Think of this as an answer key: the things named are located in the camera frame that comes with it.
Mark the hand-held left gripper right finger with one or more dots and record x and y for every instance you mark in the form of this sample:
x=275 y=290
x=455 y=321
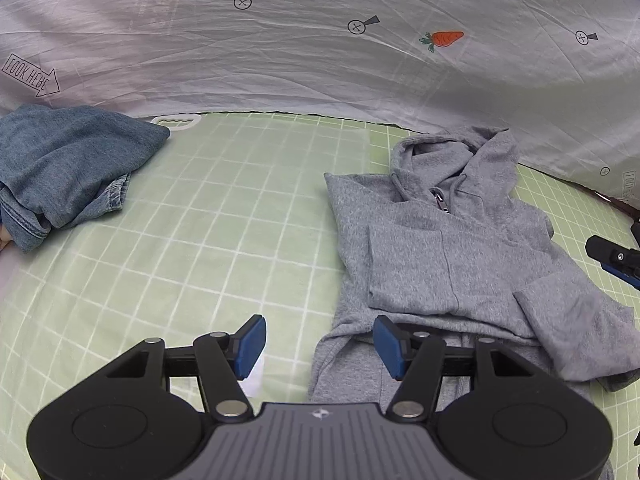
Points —
x=389 y=347

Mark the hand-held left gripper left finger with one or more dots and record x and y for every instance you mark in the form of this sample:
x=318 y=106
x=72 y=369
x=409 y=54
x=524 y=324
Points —
x=250 y=347

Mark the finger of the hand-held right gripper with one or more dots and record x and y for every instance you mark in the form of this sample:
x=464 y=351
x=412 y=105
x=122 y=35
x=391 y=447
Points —
x=620 y=257

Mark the grey zip hoodie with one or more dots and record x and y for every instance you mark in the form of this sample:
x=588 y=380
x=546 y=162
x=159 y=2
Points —
x=440 y=250

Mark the green checked bed sheet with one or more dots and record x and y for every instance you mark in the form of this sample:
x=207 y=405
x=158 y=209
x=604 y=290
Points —
x=200 y=260

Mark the blue denim jeans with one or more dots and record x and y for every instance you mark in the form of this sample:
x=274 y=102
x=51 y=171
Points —
x=70 y=160

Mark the white carrot-print hanging sheet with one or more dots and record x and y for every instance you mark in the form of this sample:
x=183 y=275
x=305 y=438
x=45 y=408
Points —
x=300 y=50

